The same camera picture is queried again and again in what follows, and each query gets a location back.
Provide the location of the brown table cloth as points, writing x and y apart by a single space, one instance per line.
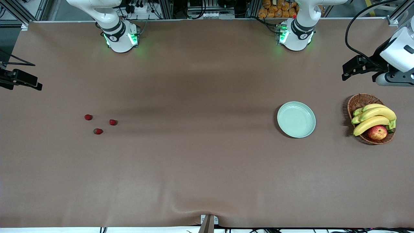
207 181

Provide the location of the white power strip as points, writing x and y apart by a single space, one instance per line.
140 9

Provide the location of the metal table clamp bracket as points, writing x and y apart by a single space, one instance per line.
208 223

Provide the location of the pale green round plate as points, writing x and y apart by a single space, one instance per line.
296 121

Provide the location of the red apple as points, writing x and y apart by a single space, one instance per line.
376 132

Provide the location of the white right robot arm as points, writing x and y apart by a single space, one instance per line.
121 45

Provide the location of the white terminal connector strip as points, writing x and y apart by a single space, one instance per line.
213 15

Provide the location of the aluminium frame strut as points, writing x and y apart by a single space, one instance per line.
25 26
393 20
166 9

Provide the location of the bag of orange buns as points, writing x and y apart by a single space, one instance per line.
275 9

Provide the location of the yellow banana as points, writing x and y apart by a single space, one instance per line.
378 112
368 124
355 119
372 106

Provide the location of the brown wicker basket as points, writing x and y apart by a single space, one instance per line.
359 100

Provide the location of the red strawberry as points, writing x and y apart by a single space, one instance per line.
113 122
88 117
98 131

